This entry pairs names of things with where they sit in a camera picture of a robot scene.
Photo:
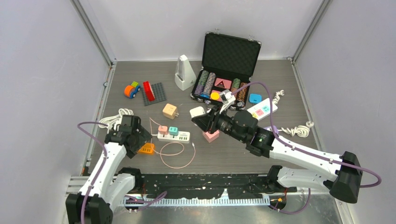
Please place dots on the orange cube socket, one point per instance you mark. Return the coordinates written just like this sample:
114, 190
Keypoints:
170, 111

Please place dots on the black poker chip case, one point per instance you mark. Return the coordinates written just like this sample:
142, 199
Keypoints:
228, 63

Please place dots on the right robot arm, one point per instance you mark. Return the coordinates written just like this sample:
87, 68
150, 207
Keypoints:
339, 174

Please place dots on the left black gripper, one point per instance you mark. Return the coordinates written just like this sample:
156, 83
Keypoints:
144, 136

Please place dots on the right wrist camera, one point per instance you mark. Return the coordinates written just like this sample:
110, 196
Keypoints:
227, 99

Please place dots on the white plug adapter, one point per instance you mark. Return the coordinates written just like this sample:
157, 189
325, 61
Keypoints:
197, 111

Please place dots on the orange power strip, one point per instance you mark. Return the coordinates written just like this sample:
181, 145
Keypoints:
147, 148

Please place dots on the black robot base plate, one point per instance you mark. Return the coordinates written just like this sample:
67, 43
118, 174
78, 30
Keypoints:
207, 186

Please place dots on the red toy brick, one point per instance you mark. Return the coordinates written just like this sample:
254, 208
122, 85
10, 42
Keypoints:
148, 91

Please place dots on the toy car blocks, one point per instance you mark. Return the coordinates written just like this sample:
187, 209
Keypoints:
131, 90

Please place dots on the pink charger plug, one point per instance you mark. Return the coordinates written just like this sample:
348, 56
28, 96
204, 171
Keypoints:
163, 130

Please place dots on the pink cube socket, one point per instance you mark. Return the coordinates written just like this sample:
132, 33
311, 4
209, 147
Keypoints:
210, 137

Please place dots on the white colourful power strip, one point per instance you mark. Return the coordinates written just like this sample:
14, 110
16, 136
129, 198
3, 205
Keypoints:
262, 109

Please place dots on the purple power strip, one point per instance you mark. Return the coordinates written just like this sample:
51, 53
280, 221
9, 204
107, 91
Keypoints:
272, 128

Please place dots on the grey building baseplate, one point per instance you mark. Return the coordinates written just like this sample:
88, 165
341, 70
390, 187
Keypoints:
158, 92

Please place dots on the white power strip with usb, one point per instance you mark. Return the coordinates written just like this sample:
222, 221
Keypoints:
182, 137

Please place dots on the blue small charger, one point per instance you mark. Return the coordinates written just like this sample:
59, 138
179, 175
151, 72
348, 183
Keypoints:
255, 98

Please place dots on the white metronome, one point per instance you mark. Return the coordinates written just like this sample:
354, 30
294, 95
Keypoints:
185, 77

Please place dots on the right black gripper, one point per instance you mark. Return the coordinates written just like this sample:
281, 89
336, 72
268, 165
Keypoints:
208, 122

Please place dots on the teal plug adapter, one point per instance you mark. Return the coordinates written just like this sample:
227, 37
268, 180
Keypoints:
173, 131

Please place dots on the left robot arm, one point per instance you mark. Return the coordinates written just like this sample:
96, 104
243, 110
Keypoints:
104, 191

